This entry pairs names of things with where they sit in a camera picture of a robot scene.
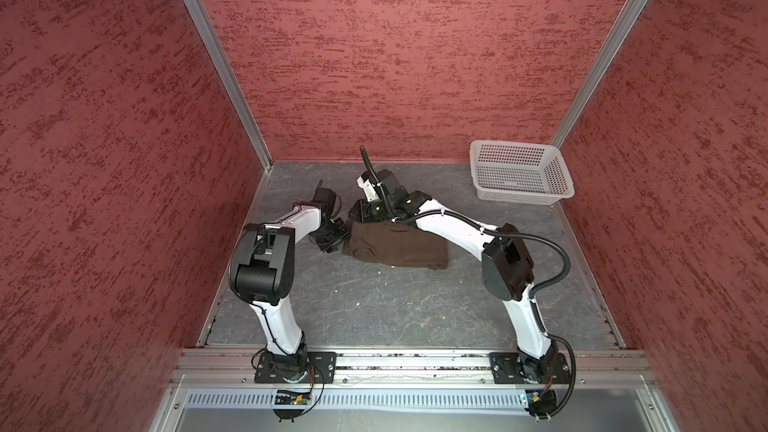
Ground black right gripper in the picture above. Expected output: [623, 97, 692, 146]
[348, 198, 396, 223]

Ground brown trousers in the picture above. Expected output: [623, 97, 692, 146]
[343, 221, 449, 270]

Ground white plastic basket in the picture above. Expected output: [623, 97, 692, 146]
[470, 140, 575, 206]

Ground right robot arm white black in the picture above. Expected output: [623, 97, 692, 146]
[344, 191, 571, 383]

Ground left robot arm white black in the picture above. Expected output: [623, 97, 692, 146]
[228, 200, 348, 383]

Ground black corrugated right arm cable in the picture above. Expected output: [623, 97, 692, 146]
[358, 145, 572, 301]

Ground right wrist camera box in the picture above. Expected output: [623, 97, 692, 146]
[357, 169, 408, 204]

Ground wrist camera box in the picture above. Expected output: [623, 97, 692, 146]
[310, 186, 341, 218]
[357, 169, 408, 204]

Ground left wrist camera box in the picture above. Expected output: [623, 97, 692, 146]
[310, 186, 341, 218]

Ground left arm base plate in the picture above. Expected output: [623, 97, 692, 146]
[251, 351, 338, 385]

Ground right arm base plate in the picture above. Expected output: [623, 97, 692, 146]
[489, 352, 572, 385]

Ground perforated white cable duct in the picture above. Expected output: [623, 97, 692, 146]
[184, 388, 528, 415]

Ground aluminium front rail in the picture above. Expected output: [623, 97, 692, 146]
[171, 346, 658, 389]

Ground left aluminium corner post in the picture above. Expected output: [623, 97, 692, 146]
[182, 0, 274, 173]

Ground aluminium corner post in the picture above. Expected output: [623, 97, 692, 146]
[182, 0, 274, 173]
[550, 0, 649, 148]

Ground right aluminium corner post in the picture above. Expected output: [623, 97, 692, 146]
[550, 0, 649, 148]

